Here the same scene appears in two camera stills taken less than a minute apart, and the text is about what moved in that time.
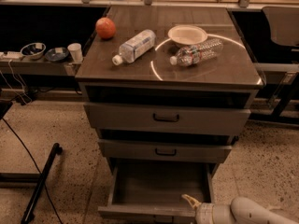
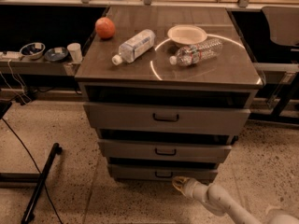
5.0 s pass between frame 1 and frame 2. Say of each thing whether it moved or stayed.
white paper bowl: stayed
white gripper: moved
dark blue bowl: stayed
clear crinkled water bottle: stayed
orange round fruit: stayed
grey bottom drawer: moved
